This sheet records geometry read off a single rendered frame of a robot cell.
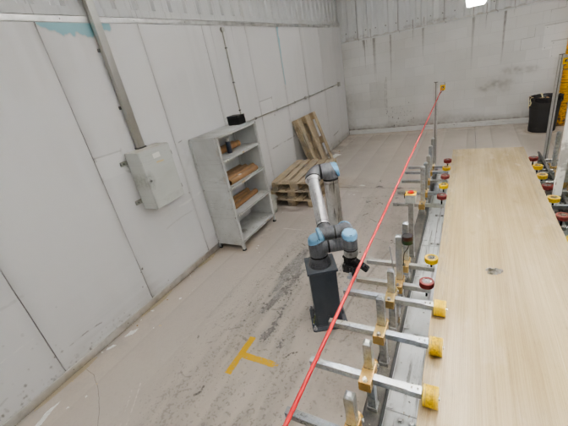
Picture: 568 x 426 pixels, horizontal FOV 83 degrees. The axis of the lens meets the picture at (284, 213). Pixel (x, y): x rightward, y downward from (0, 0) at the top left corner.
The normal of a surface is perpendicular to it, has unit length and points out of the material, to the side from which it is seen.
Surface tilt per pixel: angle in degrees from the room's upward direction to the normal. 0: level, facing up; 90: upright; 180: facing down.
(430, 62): 90
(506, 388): 0
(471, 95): 90
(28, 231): 90
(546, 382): 0
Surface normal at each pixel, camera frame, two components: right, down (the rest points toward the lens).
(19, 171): 0.88, 0.05
